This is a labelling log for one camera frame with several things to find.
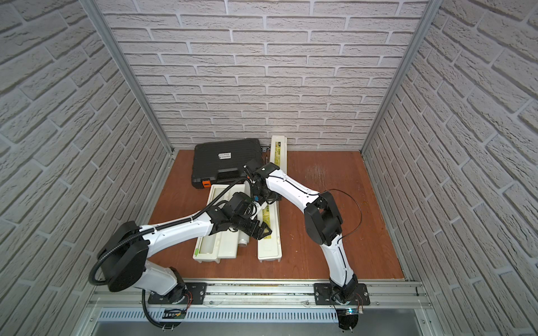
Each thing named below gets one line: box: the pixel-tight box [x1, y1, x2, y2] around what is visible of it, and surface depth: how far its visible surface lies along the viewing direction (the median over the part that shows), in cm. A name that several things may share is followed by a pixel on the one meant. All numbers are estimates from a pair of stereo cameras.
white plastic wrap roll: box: [238, 229, 250, 248], surface depth 84 cm
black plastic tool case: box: [191, 138, 264, 189], surface depth 109 cm
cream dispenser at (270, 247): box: [257, 200, 283, 263], surface depth 79 cm
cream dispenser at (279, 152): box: [269, 135, 288, 175], surface depth 112 cm
